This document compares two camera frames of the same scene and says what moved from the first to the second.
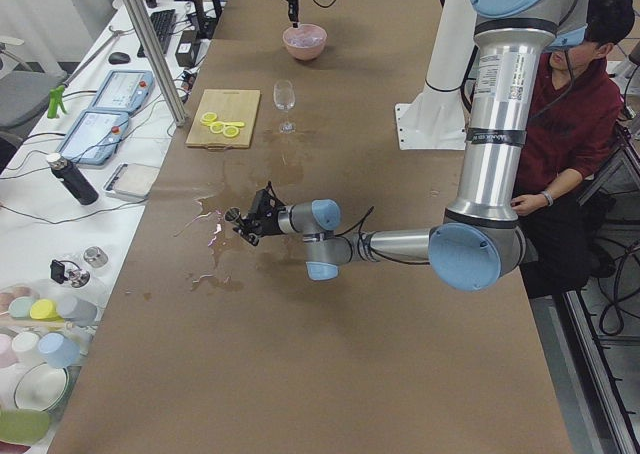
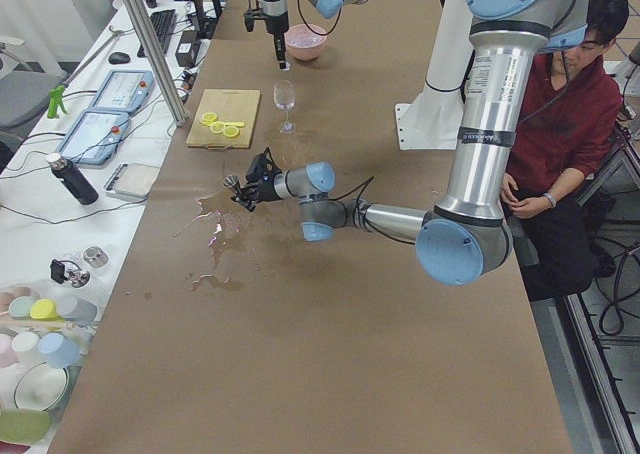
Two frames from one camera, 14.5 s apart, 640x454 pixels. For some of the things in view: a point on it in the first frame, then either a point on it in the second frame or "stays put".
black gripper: (264, 204) → (262, 168)
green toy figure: (55, 102) stays put
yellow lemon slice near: (230, 132) stays put
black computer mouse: (118, 58) stays put
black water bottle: (73, 179) stays put
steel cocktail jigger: (232, 214) → (232, 181)
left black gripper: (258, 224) → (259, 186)
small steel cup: (95, 256) stays put
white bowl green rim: (41, 387) stays put
